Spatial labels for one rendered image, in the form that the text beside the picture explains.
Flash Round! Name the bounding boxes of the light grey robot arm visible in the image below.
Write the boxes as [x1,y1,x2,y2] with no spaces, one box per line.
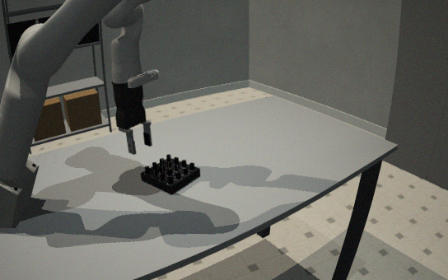
[0,0,150,180]

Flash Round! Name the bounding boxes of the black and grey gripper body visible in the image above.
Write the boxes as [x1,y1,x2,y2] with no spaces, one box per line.
[112,59,160,129]

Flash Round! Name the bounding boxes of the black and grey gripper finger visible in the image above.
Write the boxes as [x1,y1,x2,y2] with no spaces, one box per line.
[118,128,136,155]
[142,120,152,147]

